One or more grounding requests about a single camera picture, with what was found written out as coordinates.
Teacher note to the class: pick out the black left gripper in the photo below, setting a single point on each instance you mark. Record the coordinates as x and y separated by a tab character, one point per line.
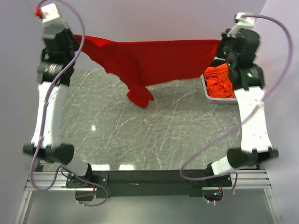
68	33

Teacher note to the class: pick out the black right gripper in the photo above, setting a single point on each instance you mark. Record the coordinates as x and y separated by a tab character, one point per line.
225	39

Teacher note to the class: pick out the red t shirt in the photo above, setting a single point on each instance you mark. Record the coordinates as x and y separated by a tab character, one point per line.
141	64

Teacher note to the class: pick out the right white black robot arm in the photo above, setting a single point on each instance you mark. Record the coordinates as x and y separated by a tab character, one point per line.
249	89

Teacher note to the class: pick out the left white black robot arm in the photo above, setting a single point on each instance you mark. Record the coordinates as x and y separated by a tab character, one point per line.
53	76

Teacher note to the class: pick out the black garment in basket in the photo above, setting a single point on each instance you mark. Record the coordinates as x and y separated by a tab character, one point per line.
217	62

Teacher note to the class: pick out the orange t shirt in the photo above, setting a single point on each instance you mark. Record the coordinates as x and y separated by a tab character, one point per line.
217	81

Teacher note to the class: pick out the white plastic laundry basket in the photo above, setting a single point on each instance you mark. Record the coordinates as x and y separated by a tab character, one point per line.
211	100

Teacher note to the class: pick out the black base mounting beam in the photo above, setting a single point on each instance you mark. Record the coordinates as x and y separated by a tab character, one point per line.
154	183

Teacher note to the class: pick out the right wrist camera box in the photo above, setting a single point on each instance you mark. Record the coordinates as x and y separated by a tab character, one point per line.
241	22

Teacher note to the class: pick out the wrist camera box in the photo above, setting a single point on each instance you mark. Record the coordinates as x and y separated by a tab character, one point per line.
48	14
241	22

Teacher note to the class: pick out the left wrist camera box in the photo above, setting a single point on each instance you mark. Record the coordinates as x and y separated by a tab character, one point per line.
48	14

